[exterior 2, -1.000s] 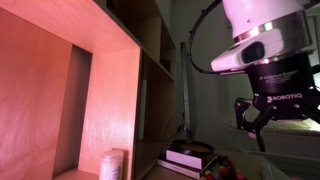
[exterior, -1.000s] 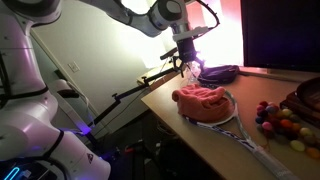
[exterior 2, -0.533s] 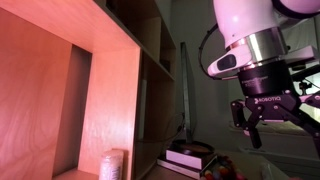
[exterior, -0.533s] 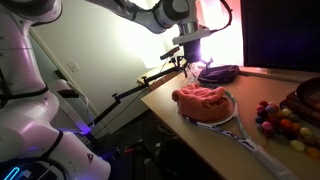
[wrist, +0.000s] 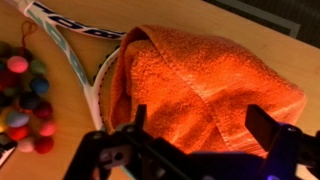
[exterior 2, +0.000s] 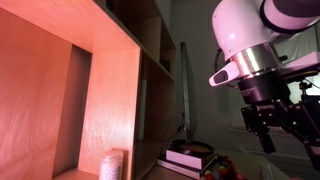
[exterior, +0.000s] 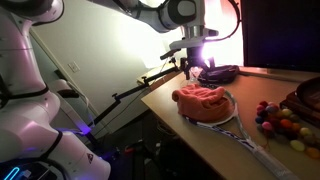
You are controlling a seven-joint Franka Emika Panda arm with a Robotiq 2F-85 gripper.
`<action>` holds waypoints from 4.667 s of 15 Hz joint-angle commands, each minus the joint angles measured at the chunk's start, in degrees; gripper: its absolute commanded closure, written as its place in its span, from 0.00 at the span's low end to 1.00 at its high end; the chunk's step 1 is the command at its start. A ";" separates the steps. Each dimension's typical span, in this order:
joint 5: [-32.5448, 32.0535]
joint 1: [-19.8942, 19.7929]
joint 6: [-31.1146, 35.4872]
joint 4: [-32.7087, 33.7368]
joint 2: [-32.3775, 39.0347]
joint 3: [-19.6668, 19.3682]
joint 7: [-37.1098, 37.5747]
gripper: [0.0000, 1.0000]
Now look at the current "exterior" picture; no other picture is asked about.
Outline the black articulated camera mount arm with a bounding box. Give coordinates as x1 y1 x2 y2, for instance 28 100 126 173
88 57 181 128

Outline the orange terry towel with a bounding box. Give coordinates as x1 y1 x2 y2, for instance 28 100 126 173
171 83 231 123

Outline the clear plastic cup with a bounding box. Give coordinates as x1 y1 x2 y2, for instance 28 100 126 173
186 65 202 85

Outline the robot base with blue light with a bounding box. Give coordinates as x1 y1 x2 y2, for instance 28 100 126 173
0 159 68 180

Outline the light wooden side board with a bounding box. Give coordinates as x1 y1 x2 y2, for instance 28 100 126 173
136 61 188 92

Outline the colourful felt ball garland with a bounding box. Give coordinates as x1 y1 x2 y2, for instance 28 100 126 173
254 99 320 160

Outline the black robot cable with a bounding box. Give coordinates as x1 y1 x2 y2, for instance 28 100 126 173
204 0 242 43

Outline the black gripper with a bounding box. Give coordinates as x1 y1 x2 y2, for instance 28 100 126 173
179 46 218 80

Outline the black computer monitor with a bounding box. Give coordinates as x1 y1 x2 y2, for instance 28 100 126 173
239 0 320 73

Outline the white stand post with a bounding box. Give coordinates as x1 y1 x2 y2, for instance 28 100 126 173
53 78 98 135

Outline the white blue tennis racket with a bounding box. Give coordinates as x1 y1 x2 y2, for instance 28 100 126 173
181 88 301 180

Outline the black stereo camera bar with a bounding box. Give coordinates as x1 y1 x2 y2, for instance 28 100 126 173
159 48 181 61

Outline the white wall outlet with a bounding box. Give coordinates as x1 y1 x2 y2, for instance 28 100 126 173
67 61 81 74

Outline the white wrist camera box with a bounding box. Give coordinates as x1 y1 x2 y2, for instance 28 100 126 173
168 37 208 52

